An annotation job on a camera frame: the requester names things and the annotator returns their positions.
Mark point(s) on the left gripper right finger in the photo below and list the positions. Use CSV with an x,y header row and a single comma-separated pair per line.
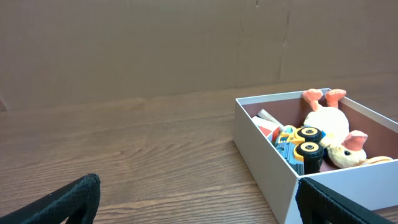
x,y
319,204

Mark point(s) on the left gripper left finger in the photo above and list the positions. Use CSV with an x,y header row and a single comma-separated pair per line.
x,y
76,202

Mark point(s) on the yellow grey toy truck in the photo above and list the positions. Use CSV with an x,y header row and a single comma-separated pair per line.
x,y
301,148

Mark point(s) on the plush duck toy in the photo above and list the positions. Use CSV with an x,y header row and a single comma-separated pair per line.
x,y
344,147

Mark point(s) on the wooden cat rattle drum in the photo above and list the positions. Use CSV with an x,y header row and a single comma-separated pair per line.
x,y
282,128

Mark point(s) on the multicolour puzzle cube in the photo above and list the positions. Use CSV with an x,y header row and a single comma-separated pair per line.
x,y
267,128

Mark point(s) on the white box, maroon inside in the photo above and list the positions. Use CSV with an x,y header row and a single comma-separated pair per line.
x,y
373,186

